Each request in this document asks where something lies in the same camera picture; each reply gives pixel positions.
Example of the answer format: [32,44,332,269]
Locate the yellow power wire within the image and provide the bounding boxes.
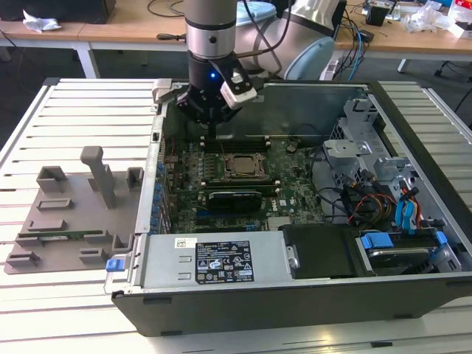
[372,195,394,224]

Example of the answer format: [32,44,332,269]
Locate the silver power supply unit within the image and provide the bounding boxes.
[139,231,289,289]

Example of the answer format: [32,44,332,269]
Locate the blue flat data wire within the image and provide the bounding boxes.
[395,201,411,236]
[403,187,422,237]

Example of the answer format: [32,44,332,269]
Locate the clear plastic bags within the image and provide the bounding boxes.
[400,2,457,33]

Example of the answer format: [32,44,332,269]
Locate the black graphics card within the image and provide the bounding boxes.
[205,189,263,214]

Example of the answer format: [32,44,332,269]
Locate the crumpled white paper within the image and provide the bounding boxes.
[22,9,63,33]

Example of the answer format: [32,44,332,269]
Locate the small black container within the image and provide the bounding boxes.
[364,2,389,27]

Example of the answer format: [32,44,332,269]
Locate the perforated silver disk cage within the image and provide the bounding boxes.
[330,96,386,147]

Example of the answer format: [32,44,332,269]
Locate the red power wire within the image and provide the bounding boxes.
[353,193,386,222]

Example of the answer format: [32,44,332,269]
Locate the silver flat-topped disk bay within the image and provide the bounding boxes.
[321,139,374,192]

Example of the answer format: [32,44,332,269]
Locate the metal socket cover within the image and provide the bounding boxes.
[223,152,268,180]

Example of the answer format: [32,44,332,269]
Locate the blue disk carrier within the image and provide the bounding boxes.
[360,228,450,259]

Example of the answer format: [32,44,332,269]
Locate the white red box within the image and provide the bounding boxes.
[451,0,472,38]

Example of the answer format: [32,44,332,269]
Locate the green RAM stick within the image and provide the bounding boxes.
[17,229,105,240]

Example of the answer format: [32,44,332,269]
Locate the long wooden desk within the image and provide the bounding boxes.
[79,0,472,80]

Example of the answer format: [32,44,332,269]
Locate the silver CPU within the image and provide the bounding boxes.
[232,156,257,175]

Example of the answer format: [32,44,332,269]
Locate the white power strip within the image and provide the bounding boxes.
[322,58,341,80]

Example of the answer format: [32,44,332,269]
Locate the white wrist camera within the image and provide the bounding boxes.
[210,58,258,111]

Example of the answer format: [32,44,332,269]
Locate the black open PC case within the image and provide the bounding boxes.
[104,77,472,339]

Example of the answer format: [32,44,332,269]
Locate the black hard disk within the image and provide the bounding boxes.
[367,246,432,277]

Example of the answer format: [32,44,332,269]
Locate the green motherboard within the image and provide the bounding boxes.
[160,136,325,235]

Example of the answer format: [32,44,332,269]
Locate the blue cable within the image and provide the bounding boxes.
[346,20,369,80]

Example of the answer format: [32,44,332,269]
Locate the large black box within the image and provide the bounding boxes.
[0,0,117,25]

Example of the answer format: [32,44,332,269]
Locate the black plastic drive cover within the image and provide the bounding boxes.
[282,223,361,280]

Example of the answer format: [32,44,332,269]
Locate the black tower box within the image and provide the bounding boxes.
[331,0,348,41]

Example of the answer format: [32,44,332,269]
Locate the grey parts rack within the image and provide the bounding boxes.
[3,145,145,276]

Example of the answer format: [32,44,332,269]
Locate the black wire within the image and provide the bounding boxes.
[310,145,357,224]

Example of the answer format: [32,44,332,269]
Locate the silver chipset heat sink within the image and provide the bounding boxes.
[268,216,293,232]

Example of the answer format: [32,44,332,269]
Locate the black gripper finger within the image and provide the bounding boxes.
[176,91,214,139]
[212,109,240,139]

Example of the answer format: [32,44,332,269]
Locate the grey case latch handle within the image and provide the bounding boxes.
[151,78,175,107]

